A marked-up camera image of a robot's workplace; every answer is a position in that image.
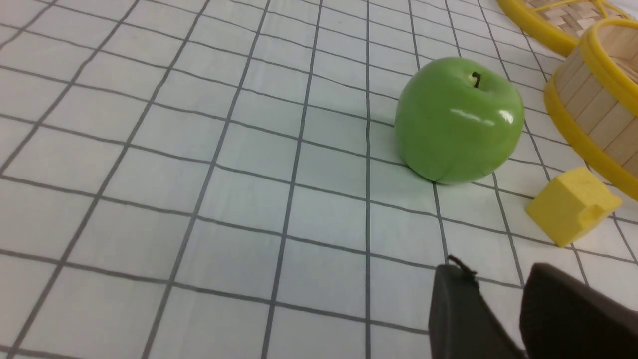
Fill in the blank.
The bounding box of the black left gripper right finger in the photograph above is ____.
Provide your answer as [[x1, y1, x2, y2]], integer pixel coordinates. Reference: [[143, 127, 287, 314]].
[[519, 263, 638, 359]]

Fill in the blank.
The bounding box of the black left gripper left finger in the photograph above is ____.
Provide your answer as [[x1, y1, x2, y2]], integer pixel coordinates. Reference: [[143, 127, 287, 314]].
[[428, 255, 526, 359]]

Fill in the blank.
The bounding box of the bamboo steamer tray yellow rim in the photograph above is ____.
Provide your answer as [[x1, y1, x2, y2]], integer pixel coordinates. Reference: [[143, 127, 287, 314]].
[[544, 18, 638, 198]]

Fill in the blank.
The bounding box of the woven bamboo steamer lid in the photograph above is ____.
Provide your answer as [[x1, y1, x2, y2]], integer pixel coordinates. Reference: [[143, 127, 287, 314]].
[[497, 0, 636, 57]]

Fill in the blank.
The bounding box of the yellow foam cube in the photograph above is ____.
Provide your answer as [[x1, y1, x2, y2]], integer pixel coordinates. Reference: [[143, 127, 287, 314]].
[[525, 167, 622, 248]]

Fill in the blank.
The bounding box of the green apple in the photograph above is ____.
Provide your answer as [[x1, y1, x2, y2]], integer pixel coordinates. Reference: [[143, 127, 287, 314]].
[[394, 57, 524, 185]]

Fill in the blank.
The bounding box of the white grid tablecloth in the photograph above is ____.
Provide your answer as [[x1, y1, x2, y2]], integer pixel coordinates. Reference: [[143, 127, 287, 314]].
[[0, 0, 637, 359]]

